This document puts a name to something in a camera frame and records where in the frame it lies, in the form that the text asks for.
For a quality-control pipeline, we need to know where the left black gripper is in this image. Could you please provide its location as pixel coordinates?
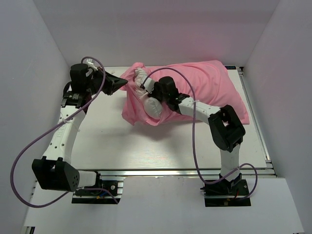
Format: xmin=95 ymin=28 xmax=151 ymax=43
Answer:
xmin=84 ymin=67 xmax=127 ymax=96

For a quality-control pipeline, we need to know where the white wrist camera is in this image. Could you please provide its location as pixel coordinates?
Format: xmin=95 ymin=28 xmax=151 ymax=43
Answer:
xmin=140 ymin=78 xmax=156 ymax=94
xmin=84 ymin=58 xmax=99 ymax=71

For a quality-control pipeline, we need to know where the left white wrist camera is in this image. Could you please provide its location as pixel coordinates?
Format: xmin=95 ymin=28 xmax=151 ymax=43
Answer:
xmin=84 ymin=58 xmax=99 ymax=71

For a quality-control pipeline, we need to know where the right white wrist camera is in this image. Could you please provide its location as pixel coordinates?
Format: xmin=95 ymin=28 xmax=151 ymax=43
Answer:
xmin=140 ymin=78 xmax=156 ymax=94

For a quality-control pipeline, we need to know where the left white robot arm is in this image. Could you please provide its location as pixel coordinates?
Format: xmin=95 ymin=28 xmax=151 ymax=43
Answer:
xmin=32 ymin=63 xmax=128 ymax=195

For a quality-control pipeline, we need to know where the white pillow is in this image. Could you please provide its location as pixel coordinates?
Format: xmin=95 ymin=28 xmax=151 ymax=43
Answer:
xmin=134 ymin=68 xmax=162 ymax=120

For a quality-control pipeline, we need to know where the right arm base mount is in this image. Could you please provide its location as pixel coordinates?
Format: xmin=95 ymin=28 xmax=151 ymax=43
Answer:
xmin=200 ymin=179 xmax=251 ymax=207

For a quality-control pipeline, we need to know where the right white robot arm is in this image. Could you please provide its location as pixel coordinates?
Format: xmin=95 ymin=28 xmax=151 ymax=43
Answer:
xmin=141 ymin=77 xmax=246 ymax=195

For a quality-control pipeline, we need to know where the pink pillowcase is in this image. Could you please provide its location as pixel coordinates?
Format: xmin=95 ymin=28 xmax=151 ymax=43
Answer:
xmin=121 ymin=60 xmax=250 ymax=126

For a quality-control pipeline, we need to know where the right blue corner label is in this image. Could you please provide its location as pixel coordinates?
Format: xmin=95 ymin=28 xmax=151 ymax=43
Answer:
xmin=225 ymin=66 xmax=236 ymax=70

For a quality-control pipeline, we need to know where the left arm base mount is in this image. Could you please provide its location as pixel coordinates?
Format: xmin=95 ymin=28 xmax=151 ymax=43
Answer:
xmin=71 ymin=177 xmax=123 ymax=205

